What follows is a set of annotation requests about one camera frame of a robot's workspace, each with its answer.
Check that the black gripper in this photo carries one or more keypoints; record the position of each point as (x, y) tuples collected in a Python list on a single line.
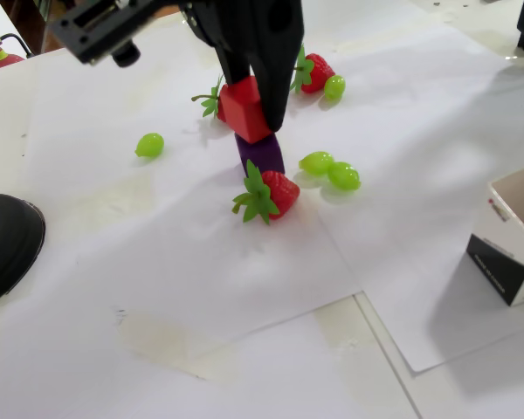
[(268, 52)]

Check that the red wooden cube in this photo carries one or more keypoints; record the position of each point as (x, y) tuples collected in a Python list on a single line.
[(244, 113)]

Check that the purple wooden cube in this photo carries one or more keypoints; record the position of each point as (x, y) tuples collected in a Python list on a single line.
[(262, 155)]

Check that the red plastic strawberry green leaves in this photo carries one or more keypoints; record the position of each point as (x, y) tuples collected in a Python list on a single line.
[(316, 74), (210, 105), (279, 192)]

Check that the green plastic grape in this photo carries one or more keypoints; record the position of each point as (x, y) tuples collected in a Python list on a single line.
[(344, 175), (316, 162), (150, 145), (334, 86)]

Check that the red fire extinguisher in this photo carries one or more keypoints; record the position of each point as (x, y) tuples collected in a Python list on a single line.
[(4, 62)]

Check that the black round dome object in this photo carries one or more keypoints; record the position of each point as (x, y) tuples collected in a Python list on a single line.
[(8, 244)]

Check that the open white black cardboard box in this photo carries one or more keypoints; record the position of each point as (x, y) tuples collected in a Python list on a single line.
[(498, 266)]

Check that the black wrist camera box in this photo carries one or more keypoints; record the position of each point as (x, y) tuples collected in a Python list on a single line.
[(91, 30)]

